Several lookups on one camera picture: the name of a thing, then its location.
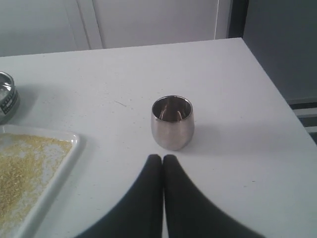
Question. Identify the round steel mesh sieve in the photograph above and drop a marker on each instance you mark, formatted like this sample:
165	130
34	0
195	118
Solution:
9	97

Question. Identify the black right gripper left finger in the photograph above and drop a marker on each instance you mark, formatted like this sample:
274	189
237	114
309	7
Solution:
139	214

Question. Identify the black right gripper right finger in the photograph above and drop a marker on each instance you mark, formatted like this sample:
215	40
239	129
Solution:
189	214

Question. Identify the yellow and white grain mix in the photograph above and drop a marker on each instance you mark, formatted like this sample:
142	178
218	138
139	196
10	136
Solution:
27	163

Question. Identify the small steel cup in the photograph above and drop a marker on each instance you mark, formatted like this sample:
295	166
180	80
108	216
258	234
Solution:
172	122

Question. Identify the white square plastic tray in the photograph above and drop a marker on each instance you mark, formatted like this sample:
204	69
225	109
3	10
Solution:
28	226

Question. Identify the white cabinet with doors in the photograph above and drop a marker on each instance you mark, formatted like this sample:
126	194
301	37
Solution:
47	26

